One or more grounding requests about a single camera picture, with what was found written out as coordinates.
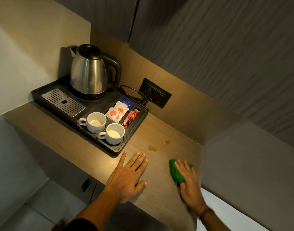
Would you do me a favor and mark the person's foot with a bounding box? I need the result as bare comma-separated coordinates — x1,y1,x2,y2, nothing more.
51,220,66,231

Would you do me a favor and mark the black plastic tray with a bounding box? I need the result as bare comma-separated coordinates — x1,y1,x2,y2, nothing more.
31,76,149,157

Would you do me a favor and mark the person's left hand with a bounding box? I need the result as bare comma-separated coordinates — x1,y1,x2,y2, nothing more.
105,151,149,204

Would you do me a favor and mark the black kettle base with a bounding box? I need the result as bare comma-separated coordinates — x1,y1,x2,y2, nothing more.
71,88,108,100

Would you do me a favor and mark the white tea sachet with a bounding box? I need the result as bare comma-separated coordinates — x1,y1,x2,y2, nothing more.
105,107,124,123
113,100,129,116

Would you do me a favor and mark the dark shirt sleeve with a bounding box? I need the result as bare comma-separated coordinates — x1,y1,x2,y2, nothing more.
65,218,99,231

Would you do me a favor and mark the wide grey overhead cabinet door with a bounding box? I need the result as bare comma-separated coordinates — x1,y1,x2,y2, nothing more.
129,0,294,152

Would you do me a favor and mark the red sachet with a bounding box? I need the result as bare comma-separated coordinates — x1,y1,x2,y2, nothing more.
122,111,135,129
129,109,140,122

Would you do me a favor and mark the black power cable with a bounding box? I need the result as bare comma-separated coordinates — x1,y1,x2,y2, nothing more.
120,85,148,106

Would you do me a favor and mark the stainless steel electric kettle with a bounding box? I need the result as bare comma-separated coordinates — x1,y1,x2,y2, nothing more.
70,44,122,99

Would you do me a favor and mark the black wall socket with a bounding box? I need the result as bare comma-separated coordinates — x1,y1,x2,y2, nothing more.
139,77,172,109

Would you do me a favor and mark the perforated metal drip grate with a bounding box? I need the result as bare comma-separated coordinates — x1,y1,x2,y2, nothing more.
41,88,86,118

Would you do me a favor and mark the person's right forearm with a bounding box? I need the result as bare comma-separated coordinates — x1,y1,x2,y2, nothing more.
200,209,232,231

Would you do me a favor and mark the green cleaning cloth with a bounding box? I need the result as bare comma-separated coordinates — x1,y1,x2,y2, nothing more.
169,159,193,186

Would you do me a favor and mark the narrow grey overhead cabinet door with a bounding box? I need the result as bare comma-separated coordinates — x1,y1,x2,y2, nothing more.
51,0,140,43

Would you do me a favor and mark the person's left forearm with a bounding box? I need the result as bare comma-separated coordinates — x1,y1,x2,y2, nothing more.
74,188,124,231

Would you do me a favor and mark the white ceramic cup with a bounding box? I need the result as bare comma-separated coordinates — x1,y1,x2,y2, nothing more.
98,123,125,145
78,112,107,134

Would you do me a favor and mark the person's right hand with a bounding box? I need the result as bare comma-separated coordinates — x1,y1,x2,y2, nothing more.
175,160,208,214

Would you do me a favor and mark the grey lower cabinet door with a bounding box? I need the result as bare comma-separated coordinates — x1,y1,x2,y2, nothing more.
47,151,97,205

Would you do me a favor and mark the blue sachet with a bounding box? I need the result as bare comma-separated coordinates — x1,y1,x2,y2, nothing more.
118,97,134,110

